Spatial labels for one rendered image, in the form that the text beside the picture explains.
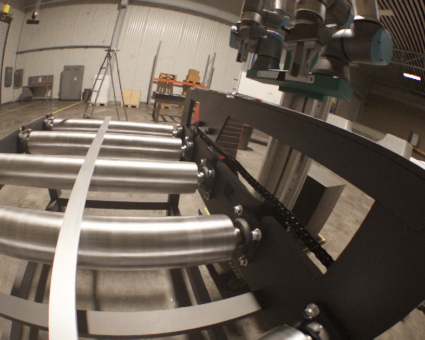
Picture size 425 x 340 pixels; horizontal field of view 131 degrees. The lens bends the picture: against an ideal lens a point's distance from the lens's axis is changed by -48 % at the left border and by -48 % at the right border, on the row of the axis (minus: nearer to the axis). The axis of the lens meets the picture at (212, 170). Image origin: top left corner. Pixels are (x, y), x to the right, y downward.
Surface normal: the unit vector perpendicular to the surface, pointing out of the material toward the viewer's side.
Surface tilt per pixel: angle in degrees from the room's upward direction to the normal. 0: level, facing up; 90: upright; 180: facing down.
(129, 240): 36
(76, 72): 90
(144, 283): 0
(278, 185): 90
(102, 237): 31
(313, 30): 90
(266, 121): 90
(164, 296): 0
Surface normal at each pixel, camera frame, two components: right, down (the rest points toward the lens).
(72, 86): 0.32, 0.44
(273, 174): -0.89, 0.00
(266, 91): -0.08, 0.38
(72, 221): 0.21, -0.90
